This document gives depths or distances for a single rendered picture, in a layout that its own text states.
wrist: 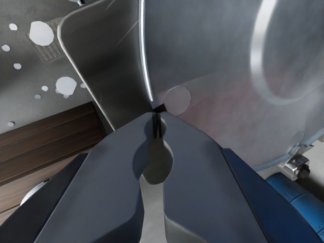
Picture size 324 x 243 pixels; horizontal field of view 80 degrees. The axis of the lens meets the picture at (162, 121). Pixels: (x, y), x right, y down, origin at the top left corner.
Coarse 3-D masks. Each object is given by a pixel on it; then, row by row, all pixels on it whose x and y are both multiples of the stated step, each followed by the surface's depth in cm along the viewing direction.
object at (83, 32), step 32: (96, 0) 9; (128, 0) 10; (64, 32) 9; (96, 32) 10; (128, 32) 10; (96, 64) 10; (128, 64) 11; (96, 96) 11; (128, 96) 12; (160, 160) 16
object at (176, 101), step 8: (176, 88) 13; (184, 88) 13; (168, 96) 13; (176, 96) 13; (184, 96) 13; (168, 104) 13; (176, 104) 13; (184, 104) 14; (168, 112) 13; (176, 112) 14
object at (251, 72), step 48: (144, 0) 9; (192, 0) 11; (240, 0) 12; (288, 0) 12; (144, 48) 10; (192, 48) 12; (240, 48) 13; (288, 48) 14; (192, 96) 14; (240, 96) 16; (288, 96) 17; (240, 144) 19; (288, 144) 23
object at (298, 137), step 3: (300, 132) 22; (303, 132) 23; (297, 135) 23; (300, 135) 23; (303, 135) 23; (294, 138) 23; (297, 138) 23; (300, 138) 23; (291, 141) 23; (294, 141) 23; (297, 141) 23; (291, 144) 23; (294, 144) 23
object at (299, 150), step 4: (296, 148) 23; (300, 148) 23; (304, 148) 24; (308, 148) 24; (292, 152) 23; (296, 152) 23; (300, 152) 24; (304, 152) 24; (292, 156) 23; (296, 156) 24; (300, 156) 24; (288, 160) 23; (292, 160) 24; (296, 160) 24; (280, 164) 24; (284, 164) 24
